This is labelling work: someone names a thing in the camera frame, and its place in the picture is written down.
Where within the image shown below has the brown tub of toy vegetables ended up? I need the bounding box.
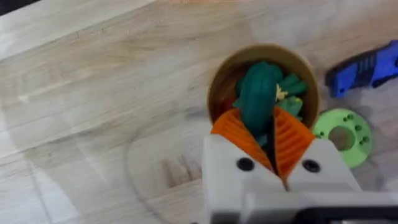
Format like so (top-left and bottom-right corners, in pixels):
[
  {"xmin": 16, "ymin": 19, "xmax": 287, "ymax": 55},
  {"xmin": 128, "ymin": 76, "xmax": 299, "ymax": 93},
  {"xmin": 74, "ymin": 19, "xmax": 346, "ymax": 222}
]
[{"xmin": 207, "ymin": 44, "xmax": 320, "ymax": 147}]

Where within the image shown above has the left gripper white and orange right finger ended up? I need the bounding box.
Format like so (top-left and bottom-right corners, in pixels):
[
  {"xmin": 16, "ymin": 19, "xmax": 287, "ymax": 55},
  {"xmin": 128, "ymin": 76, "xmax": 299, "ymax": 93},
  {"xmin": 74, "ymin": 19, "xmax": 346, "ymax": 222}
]
[{"xmin": 273, "ymin": 106, "xmax": 363, "ymax": 193}]

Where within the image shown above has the green disc with holes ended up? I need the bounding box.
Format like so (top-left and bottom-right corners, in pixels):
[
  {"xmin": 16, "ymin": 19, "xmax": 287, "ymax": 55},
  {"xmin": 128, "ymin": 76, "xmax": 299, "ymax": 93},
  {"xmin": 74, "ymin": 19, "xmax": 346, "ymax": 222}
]
[{"xmin": 312, "ymin": 108, "xmax": 373, "ymax": 169}]

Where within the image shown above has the left gripper white and orange left finger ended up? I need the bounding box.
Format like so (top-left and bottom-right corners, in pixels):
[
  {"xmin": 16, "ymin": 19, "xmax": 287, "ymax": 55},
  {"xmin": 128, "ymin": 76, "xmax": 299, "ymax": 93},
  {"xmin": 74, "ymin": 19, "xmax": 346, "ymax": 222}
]
[{"xmin": 201, "ymin": 108, "xmax": 287, "ymax": 224}]

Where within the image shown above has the blue electric screwdriver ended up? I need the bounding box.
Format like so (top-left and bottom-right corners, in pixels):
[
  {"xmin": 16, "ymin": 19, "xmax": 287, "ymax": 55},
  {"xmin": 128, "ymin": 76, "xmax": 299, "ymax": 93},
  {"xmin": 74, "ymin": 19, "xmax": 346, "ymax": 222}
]
[{"xmin": 325, "ymin": 39, "xmax": 398, "ymax": 99}]

